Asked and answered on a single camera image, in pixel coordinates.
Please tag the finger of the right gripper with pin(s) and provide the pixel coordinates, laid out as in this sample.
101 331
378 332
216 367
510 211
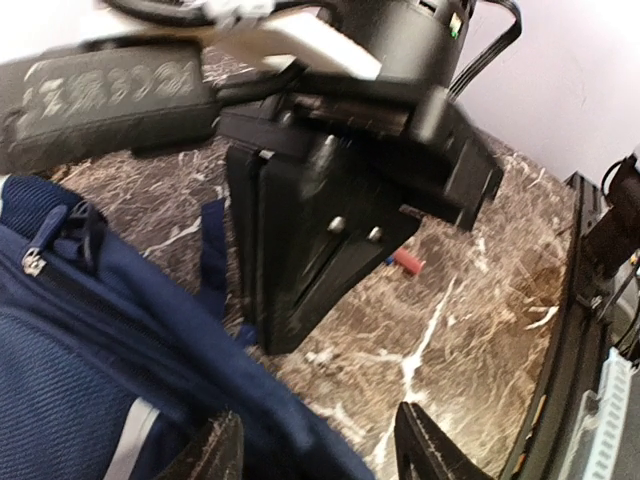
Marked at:
326 221
251 197

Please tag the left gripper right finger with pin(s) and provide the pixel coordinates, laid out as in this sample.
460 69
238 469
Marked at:
424 451

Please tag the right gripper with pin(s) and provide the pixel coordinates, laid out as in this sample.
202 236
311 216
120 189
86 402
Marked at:
406 122

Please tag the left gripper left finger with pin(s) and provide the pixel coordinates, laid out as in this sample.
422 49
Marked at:
215 453

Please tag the white marker purple cap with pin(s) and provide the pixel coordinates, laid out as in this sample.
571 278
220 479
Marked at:
410 263

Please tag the navy blue student backpack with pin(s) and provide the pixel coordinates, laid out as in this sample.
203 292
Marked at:
109 368

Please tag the white slotted cable duct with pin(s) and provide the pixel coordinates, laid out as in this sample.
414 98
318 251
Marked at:
599 427

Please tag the black front rail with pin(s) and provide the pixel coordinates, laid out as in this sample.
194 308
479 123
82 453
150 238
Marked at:
580 338

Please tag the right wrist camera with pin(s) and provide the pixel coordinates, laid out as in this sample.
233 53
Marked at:
81 79

